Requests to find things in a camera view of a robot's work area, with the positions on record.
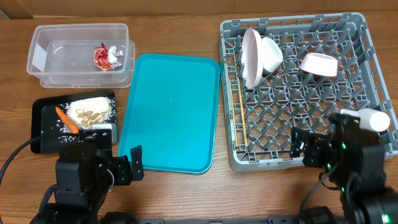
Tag wooden chopstick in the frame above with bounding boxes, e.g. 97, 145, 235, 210
229, 80, 238, 150
237, 78, 248, 147

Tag white paper cup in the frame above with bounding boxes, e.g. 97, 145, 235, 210
340, 108, 391, 132

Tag orange carrot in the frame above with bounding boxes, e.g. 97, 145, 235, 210
55, 107, 80, 134

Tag pink shallow bowl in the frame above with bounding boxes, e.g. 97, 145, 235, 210
299, 53, 338, 77

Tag white small bowl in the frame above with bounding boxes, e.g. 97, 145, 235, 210
262, 37, 283, 73

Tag white plate with peanuts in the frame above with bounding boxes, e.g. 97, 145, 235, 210
241, 28, 264, 89

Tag red snack wrapper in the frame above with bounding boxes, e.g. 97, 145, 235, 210
93, 43, 124, 72

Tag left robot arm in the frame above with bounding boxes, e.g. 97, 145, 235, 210
31, 142, 144, 224

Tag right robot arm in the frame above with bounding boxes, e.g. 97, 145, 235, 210
290, 111, 397, 223

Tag grey dishwasher rack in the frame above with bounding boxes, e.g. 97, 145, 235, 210
220, 12, 397, 172

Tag spilled rice and peanuts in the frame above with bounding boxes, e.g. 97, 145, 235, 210
56, 96, 116, 133

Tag teal plastic tray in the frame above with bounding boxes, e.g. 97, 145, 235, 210
118, 54, 220, 174

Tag black plastic tray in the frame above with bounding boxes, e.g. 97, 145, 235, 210
30, 90, 117, 154

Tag clear plastic bin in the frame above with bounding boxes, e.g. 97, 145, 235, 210
26, 23, 135, 88

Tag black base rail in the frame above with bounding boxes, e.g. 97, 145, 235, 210
99, 211, 346, 224

